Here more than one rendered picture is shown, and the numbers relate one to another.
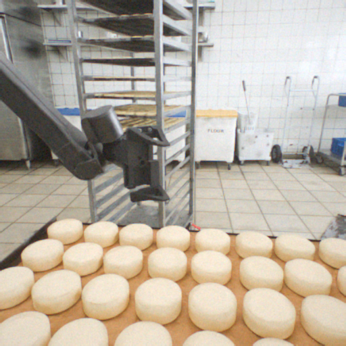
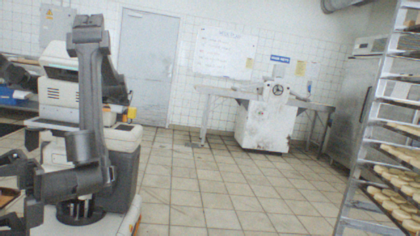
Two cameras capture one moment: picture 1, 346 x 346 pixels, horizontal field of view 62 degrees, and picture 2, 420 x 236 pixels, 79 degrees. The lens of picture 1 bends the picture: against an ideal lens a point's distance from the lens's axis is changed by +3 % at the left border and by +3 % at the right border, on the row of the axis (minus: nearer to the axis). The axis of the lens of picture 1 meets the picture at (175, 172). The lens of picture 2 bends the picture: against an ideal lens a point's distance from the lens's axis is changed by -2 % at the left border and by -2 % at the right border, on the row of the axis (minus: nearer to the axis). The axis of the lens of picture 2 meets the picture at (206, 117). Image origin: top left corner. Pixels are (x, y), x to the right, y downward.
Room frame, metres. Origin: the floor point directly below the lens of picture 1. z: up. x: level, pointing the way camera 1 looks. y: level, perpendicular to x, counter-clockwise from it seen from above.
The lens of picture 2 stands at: (0.71, -0.38, 1.24)
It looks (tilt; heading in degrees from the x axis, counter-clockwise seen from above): 11 degrees down; 78
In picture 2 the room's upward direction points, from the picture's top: 9 degrees clockwise
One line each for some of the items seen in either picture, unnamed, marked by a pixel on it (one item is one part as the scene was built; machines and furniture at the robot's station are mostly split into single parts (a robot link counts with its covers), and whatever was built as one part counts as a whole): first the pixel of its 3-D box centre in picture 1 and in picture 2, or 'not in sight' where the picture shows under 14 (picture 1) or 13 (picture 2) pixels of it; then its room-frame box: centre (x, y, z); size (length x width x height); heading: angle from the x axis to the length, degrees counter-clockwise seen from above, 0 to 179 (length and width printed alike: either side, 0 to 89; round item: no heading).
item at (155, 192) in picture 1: (152, 184); (0, 217); (0.49, 0.04, 0.95); 0.09 x 0.07 x 0.07; 37
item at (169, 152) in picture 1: (167, 136); not in sight; (3.90, 0.12, 0.38); 0.64 x 0.54 x 0.77; 175
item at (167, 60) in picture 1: (174, 61); not in sight; (1.73, 0.00, 1.23); 0.64 x 0.03 x 0.03; 161
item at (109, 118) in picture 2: not in sight; (96, 113); (0.39, 1.23, 0.87); 0.23 x 0.15 x 0.11; 172
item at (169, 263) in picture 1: (167, 263); not in sight; (0.31, 0.01, 0.91); 0.05 x 0.05 x 0.02
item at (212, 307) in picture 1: (211, 305); not in sight; (0.24, -0.04, 0.91); 0.05 x 0.05 x 0.02
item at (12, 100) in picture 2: not in sight; (11, 93); (-1.52, 4.18, 0.36); 0.47 x 0.38 x 0.26; 88
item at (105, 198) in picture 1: (121, 186); not in sight; (1.86, 0.38, 0.42); 0.64 x 0.03 x 0.03; 161
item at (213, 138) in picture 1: (213, 137); not in sight; (3.85, -0.53, 0.38); 0.64 x 0.54 x 0.77; 173
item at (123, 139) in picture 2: not in sight; (91, 158); (0.39, 1.21, 0.59); 0.55 x 0.34 x 0.83; 172
